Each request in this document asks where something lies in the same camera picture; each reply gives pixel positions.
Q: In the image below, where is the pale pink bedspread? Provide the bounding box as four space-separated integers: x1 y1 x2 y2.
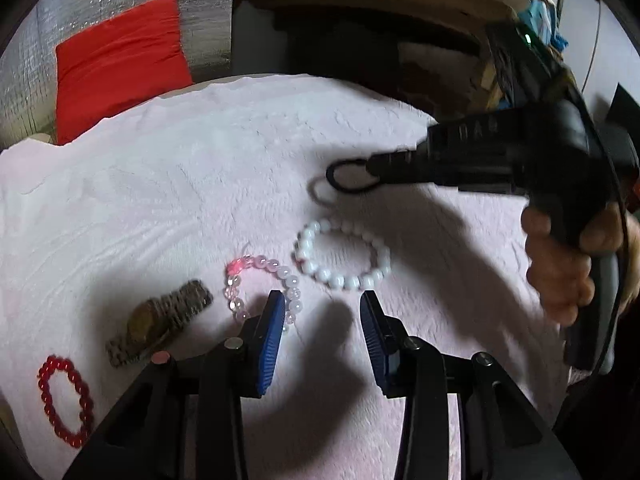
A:
1 76 567 479

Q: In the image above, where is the white bead bracelet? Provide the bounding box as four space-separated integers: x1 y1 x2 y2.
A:
292 218 393 291

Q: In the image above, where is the metal wristwatch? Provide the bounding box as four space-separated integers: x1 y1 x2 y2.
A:
105 280 214 368

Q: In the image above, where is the red pillow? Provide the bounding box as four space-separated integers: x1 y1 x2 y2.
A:
55 0 193 145

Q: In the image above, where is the red bead bracelet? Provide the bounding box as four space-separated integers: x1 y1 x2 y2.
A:
36 353 97 450

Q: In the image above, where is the pink clear bead bracelet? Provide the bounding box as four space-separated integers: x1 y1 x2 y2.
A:
222 254 305 334

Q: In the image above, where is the black hair tie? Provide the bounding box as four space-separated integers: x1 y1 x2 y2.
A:
324 157 386 196

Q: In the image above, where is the silver foil insulation sheet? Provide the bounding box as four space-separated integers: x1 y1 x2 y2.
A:
1 0 232 148

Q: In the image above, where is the person's right hand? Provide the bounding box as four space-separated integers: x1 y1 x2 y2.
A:
521 204 639 327

